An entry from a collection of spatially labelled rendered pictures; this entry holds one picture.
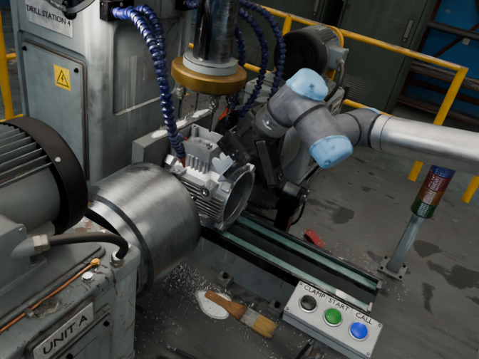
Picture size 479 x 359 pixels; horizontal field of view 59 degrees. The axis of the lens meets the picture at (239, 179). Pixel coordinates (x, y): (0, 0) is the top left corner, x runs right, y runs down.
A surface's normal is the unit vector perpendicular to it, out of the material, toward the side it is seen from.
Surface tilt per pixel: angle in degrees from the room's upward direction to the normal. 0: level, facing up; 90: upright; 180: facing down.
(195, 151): 90
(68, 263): 0
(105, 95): 90
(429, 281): 0
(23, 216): 87
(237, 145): 90
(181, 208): 47
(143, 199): 21
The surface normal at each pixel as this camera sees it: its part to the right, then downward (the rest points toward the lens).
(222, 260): -0.49, 0.40
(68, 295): 0.17, -0.83
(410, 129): -0.51, -0.48
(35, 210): 0.86, 0.35
